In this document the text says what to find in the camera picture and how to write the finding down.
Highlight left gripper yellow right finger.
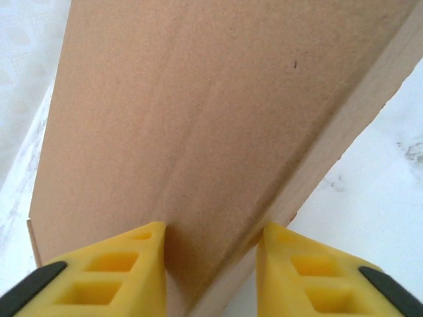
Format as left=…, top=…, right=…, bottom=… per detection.
left=256, top=221, right=423, bottom=317

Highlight brown cardboard box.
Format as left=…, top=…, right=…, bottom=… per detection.
left=25, top=0, right=423, bottom=317

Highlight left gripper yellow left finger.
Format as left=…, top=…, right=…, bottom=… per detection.
left=0, top=221, right=169, bottom=317

